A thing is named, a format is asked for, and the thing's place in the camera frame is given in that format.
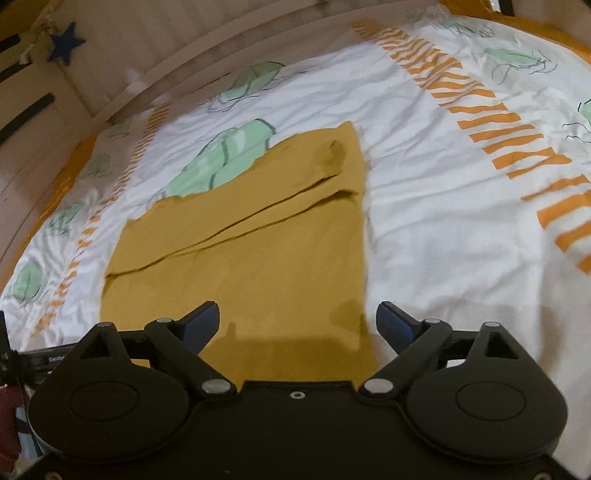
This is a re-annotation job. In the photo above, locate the mustard yellow knit garment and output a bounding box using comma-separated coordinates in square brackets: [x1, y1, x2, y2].
[100, 123, 377, 383]

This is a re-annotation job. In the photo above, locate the orange under sheet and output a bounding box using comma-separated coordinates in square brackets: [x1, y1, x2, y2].
[1, 134, 98, 287]

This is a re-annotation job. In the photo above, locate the white leaf-print bedspread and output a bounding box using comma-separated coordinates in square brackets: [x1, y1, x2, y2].
[1, 1, 590, 476]

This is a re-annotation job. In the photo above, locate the blue star decoration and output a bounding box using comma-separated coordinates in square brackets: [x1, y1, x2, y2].
[47, 22, 86, 66]

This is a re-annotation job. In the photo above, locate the beige wooden bed frame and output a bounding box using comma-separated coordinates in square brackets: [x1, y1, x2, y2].
[0, 0, 440, 287]

